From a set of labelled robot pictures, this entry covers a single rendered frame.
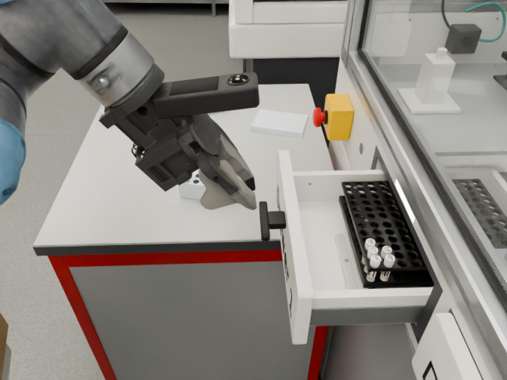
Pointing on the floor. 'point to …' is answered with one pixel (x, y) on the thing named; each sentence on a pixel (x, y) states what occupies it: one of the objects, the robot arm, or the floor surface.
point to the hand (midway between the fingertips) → (253, 189)
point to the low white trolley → (182, 259)
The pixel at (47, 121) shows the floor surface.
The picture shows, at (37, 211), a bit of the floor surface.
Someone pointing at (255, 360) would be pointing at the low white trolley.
